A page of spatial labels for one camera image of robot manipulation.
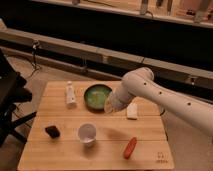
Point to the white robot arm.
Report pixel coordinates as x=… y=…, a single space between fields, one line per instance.
x=140 y=83

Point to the white rectangular eraser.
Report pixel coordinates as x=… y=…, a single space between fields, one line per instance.
x=131 y=111

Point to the green ceramic bowl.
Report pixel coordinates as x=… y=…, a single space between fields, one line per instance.
x=96 y=95

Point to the white tube bottle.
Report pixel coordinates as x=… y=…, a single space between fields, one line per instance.
x=70 y=95

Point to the clear plastic cup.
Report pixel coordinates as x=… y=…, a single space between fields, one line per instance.
x=87 y=134

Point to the orange carrot toy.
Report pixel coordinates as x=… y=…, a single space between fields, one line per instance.
x=130 y=148

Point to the black small object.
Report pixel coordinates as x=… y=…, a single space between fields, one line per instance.
x=52 y=131

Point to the black chair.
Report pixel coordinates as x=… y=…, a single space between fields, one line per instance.
x=12 y=90

